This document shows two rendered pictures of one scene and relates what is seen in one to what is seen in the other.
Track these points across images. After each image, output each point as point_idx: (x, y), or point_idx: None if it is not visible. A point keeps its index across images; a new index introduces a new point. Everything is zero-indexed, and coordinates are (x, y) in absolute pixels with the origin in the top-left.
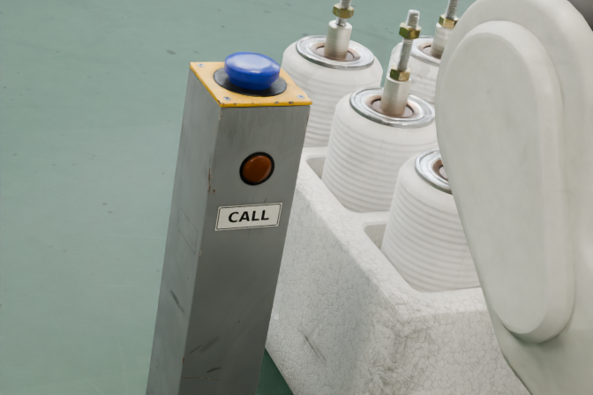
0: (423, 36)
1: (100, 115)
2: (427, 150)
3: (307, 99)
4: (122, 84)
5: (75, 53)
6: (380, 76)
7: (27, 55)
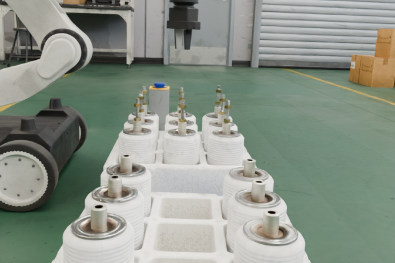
0: (233, 122)
1: (317, 180)
2: (166, 121)
3: (150, 88)
4: (347, 186)
5: (371, 182)
6: (207, 120)
7: (362, 176)
